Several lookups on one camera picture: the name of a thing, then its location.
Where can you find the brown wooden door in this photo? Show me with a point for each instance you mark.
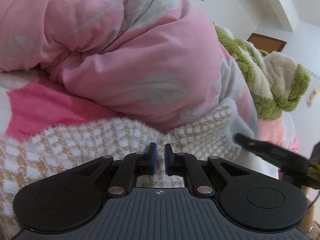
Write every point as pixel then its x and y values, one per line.
pixel 270 43

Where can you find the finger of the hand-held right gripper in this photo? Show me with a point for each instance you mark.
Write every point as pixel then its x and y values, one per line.
pixel 270 151

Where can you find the pink grey leaf-print quilt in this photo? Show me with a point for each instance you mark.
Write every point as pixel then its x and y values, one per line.
pixel 125 55

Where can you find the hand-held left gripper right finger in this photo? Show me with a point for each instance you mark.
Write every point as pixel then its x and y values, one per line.
pixel 167 160

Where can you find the green white fleece garment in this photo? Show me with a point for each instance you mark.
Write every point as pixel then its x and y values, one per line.
pixel 270 92

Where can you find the beige wall hook rack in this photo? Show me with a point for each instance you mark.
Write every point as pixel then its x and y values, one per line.
pixel 312 98

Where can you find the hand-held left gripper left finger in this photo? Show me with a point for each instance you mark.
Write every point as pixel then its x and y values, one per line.
pixel 154 158

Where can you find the beige white houndstooth coat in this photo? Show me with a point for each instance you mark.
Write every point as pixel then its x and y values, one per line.
pixel 75 140

